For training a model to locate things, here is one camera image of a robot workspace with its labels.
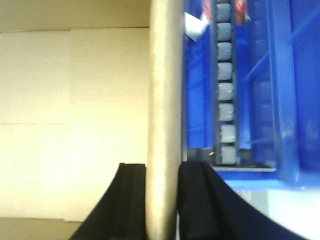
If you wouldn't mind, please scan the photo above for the brown EcoFlow cardboard box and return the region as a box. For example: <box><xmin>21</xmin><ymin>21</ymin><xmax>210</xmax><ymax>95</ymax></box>
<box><xmin>0</xmin><ymin>0</ymin><xmax>184</xmax><ymax>240</ymax></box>

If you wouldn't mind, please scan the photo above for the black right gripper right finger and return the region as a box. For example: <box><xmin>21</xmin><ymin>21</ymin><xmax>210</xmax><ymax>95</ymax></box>
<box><xmin>177</xmin><ymin>161</ymin><xmax>315</xmax><ymax>240</ymax></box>

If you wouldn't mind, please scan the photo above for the red white striped barrier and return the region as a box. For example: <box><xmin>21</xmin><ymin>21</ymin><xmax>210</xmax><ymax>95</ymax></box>
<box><xmin>201</xmin><ymin>0</ymin><xmax>250</xmax><ymax>25</ymax></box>

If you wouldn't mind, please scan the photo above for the blue bin right side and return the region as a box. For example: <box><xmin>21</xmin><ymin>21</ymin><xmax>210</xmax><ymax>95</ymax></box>
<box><xmin>184</xmin><ymin>0</ymin><xmax>320</xmax><ymax>188</ymax></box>

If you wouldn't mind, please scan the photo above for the grey roller track right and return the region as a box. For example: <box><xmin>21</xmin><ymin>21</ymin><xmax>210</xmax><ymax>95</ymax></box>
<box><xmin>211</xmin><ymin>0</ymin><xmax>239</xmax><ymax>167</ymax></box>

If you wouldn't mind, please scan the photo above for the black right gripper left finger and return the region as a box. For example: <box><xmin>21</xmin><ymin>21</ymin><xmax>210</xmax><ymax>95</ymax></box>
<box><xmin>70</xmin><ymin>163</ymin><xmax>147</xmax><ymax>240</ymax></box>

